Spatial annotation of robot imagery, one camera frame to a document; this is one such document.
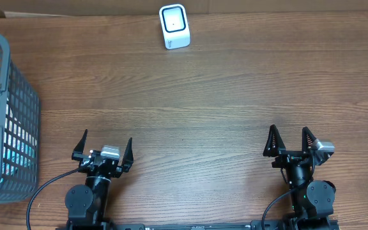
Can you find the grey plastic basket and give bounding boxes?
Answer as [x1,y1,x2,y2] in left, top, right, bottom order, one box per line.
[0,34,41,204]

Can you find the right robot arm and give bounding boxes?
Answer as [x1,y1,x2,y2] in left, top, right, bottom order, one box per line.
[261,125,339,229]

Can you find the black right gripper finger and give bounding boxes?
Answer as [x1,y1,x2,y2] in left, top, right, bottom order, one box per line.
[302,126,316,153]
[263,125,286,157]

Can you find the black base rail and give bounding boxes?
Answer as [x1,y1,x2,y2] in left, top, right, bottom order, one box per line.
[112,220,340,230]

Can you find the teal tissue pack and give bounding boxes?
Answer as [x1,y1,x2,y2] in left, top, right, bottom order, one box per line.
[1,142,38,170]

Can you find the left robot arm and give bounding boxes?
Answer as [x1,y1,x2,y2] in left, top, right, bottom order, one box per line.
[65,131,134,229]

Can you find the white barcode scanner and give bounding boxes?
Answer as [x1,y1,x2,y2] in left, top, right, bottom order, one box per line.
[159,4,191,50]

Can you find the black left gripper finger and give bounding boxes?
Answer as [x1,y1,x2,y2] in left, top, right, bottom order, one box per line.
[122,138,134,167]
[73,129,88,154]

